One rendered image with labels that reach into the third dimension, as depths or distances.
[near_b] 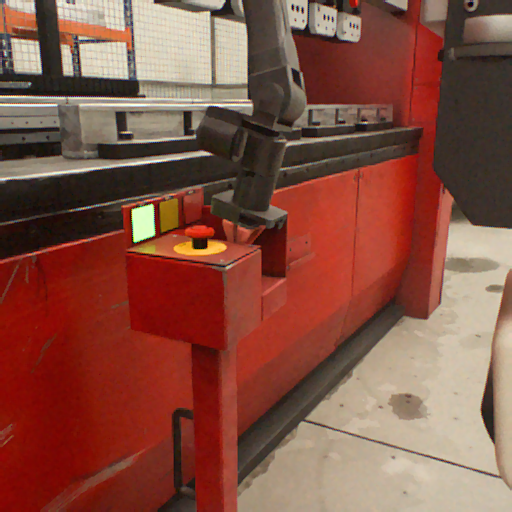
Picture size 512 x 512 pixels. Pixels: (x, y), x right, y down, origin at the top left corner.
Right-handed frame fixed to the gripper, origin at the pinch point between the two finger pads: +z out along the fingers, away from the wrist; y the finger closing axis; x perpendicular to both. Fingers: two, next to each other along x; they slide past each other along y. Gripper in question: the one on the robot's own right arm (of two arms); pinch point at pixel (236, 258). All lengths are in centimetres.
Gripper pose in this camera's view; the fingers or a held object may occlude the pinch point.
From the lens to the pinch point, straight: 82.7
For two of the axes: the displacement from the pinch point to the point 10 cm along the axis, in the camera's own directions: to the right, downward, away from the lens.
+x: -4.5, 2.6, -8.5
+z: -2.4, 8.9, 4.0
